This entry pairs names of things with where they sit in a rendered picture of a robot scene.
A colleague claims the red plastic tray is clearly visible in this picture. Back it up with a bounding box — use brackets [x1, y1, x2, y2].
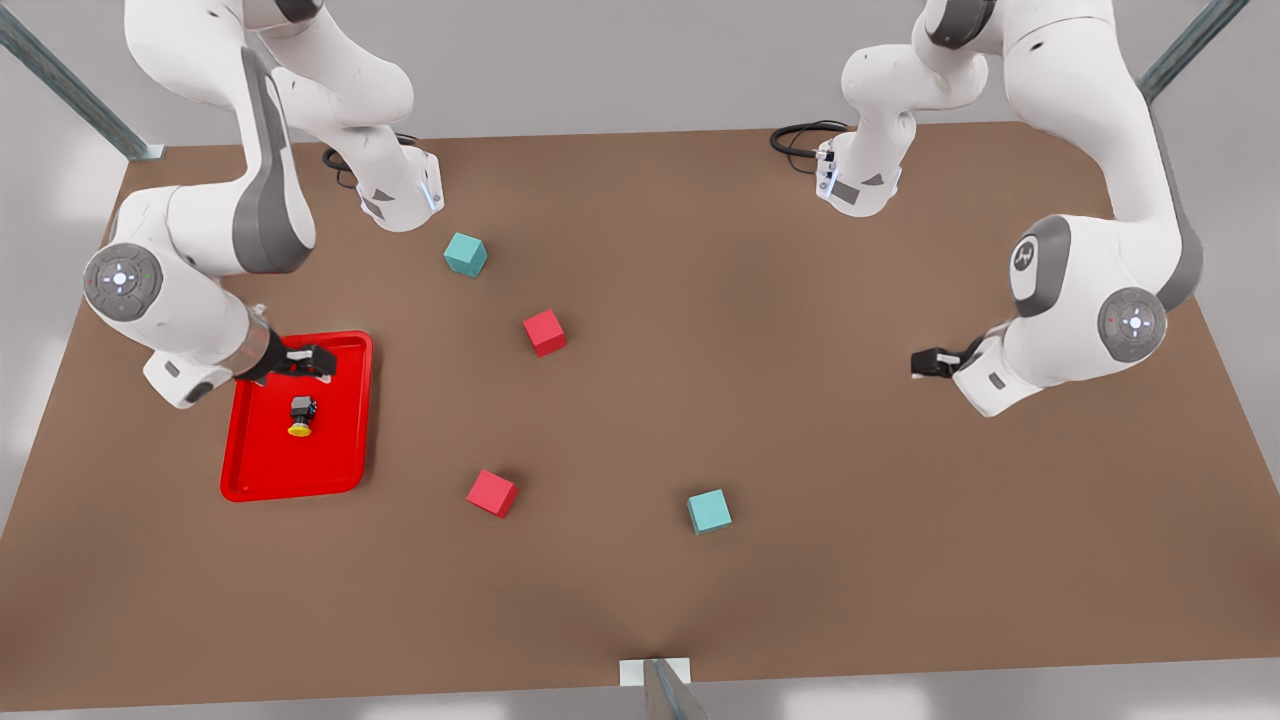
[220, 331, 374, 503]

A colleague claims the teal cube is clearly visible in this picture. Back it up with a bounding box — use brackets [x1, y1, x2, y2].
[687, 489, 733, 535]
[444, 232, 489, 279]

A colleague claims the red cube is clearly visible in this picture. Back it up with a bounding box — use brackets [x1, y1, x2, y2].
[465, 469, 519, 519]
[522, 309, 568, 358]

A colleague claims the black cable loop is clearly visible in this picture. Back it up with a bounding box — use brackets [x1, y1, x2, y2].
[322, 134, 421, 190]
[770, 120, 853, 176]

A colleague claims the silver frame post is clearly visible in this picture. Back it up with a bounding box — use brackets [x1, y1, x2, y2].
[0, 5, 165, 162]
[619, 657, 709, 720]
[1138, 0, 1251, 104]

